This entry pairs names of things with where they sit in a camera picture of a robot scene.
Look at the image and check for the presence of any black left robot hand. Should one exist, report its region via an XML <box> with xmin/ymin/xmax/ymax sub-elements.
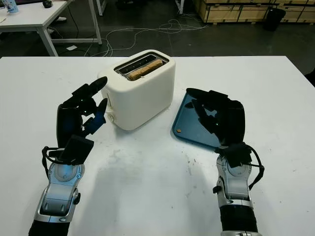
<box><xmin>57</xmin><ymin>76</ymin><xmax>109</xmax><ymax>150</ymax></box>

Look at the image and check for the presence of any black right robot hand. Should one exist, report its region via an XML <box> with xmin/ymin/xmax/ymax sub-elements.
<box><xmin>186</xmin><ymin>88</ymin><xmax>246</xmax><ymax>149</ymax></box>

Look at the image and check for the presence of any brown bread slice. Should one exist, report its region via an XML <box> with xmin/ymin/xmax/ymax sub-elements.
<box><xmin>128</xmin><ymin>58</ymin><xmax>163</xmax><ymax>81</ymax></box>

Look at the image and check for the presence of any teal plastic tray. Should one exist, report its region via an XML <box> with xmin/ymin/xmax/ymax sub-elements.
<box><xmin>171</xmin><ymin>88</ymin><xmax>232</xmax><ymax>148</ymax></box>

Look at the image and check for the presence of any cream white toaster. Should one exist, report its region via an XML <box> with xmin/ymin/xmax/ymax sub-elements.
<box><xmin>97</xmin><ymin>49</ymin><xmax>177</xmax><ymax>131</ymax></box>

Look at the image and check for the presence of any wooden crate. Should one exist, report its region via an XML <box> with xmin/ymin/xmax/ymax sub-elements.
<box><xmin>193</xmin><ymin>0</ymin><xmax>315</xmax><ymax>24</ymax></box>

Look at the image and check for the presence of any black trash bin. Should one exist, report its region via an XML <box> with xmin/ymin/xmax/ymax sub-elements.
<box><xmin>264</xmin><ymin>8</ymin><xmax>286</xmax><ymax>31</ymax></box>

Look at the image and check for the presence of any white office desk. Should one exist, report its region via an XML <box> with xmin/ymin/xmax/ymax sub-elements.
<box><xmin>0</xmin><ymin>0</ymin><xmax>103</xmax><ymax>57</ymax></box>

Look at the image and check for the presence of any blue printed cup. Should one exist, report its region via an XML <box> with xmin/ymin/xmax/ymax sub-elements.
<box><xmin>6</xmin><ymin>0</ymin><xmax>20</xmax><ymax>13</ymax></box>

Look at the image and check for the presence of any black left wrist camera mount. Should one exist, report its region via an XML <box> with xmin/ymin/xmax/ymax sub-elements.
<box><xmin>60</xmin><ymin>134</ymin><xmax>95</xmax><ymax>165</ymax></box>

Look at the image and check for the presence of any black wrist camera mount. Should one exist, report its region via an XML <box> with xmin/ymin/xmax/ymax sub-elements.
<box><xmin>60</xmin><ymin>134</ymin><xmax>95</xmax><ymax>165</ymax></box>
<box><xmin>222</xmin><ymin>144</ymin><xmax>252</xmax><ymax>168</ymax></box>

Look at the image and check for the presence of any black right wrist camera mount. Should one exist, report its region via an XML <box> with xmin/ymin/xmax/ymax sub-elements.
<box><xmin>222</xmin><ymin>144</ymin><xmax>252</xmax><ymax>168</ymax></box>

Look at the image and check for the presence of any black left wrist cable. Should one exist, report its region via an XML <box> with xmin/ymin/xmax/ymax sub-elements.
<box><xmin>41</xmin><ymin>146</ymin><xmax>65</xmax><ymax>178</ymax></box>

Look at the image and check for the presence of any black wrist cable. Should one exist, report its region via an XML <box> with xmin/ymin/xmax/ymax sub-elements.
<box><xmin>41</xmin><ymin>146</ymin><xmax>65</xmax><ymax>178</ymax></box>
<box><xmin>246</xmin><ymin>145</ymin><xmax>265</xmax><ymax>190</ymax></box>

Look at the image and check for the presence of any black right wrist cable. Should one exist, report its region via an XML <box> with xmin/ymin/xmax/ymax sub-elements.
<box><xmin>246</xmin><ymin>145</ymin><xmax>265</xmax><ymax>190</ymax></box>

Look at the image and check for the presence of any white floor cable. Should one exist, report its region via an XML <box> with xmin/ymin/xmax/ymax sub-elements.
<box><xmin>83</xmin><ymin>19</ymin><xmax>210</xmax><ymax>57</ymax></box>

